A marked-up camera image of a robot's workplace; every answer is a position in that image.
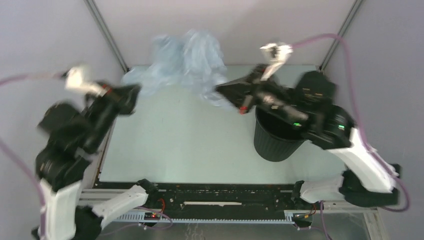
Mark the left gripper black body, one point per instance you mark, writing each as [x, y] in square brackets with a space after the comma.
[101, 132]

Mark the light blue plastic trash bag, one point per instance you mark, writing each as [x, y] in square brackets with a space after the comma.
[193, 60]

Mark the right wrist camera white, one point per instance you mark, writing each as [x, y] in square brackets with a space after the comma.
[277, 55]

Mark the aluminium frame post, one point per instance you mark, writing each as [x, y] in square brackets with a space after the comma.
[106, 33]
[355, 8]

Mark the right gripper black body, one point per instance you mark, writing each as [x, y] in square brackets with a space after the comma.
[266, 94]

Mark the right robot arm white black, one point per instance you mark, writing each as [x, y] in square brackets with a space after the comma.
[286, 117]

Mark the left aluminium frame post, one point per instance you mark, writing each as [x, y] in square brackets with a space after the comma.
[106, 33]

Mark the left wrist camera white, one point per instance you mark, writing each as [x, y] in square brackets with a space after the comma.
[78, 79]

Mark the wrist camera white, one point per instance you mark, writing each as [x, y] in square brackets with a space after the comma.
[277, 55]
[78, 79]

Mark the black ribbed trash bin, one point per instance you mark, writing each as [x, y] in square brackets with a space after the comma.
[274, 140]

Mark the small circuit board with leds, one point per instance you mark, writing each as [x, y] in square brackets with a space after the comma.
[151, 216]

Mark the right aluminium frame post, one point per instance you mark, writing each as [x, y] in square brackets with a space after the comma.
[355, 8]

